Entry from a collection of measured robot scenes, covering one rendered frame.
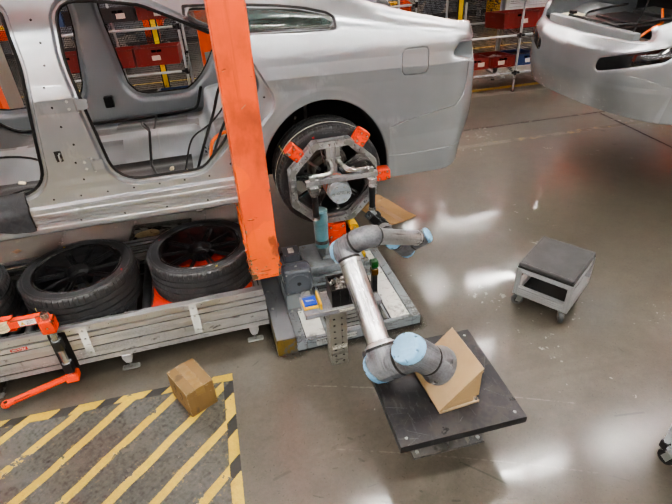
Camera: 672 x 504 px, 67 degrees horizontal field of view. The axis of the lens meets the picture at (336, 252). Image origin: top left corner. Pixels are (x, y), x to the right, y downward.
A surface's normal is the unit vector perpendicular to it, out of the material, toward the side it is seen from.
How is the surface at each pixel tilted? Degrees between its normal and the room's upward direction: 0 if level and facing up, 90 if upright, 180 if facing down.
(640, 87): 91
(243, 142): 90
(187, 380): 0
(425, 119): 90
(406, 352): 41
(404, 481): 0
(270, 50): 81
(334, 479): 0
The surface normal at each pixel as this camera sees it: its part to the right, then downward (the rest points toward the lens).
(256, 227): 0.27, 0.53
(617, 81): -0.76, 0.38
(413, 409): -0.04, -0.83
